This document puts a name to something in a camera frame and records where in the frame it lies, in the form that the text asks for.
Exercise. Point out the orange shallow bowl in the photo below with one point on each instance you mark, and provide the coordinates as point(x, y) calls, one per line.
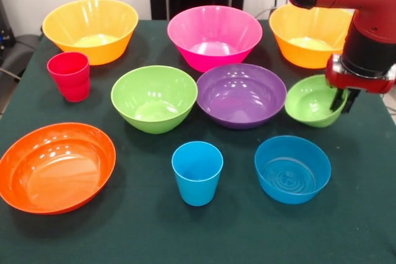
point(55, 171)

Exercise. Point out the large green bowl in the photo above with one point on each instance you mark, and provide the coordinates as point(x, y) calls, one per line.
point(151, 100)

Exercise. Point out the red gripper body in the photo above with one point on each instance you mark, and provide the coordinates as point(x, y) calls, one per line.
point(355, 81)

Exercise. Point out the purple bowl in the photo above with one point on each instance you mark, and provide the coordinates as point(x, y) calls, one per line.
point(241, 97)

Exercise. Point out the blue bowl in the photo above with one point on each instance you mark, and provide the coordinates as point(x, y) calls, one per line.
point(290, 186)

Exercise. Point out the small green bowl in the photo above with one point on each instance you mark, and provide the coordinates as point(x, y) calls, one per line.
point(309, 103)

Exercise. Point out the black computer equipment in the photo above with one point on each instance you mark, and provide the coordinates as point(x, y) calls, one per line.
point(6, 29)

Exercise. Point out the red cup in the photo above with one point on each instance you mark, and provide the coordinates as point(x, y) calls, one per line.
point(72, 84)

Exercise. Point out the dark green tablecloth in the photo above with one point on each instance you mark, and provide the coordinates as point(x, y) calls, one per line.
point(154, 239)

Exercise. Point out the yellow-orange large bowl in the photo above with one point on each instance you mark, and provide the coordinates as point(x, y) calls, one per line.
point(92, 50)
point(303, 53)

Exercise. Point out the blue cup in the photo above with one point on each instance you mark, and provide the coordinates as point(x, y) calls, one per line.
point(196, 186)

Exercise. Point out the pink large bowl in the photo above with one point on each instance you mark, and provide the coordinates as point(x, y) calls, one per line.
point(213, 57)

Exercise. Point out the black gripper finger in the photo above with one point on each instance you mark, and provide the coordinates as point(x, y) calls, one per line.
point(338, 101)
point(351, 100)

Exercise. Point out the grey office chair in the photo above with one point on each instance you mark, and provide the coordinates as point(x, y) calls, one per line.
point(21, 53)

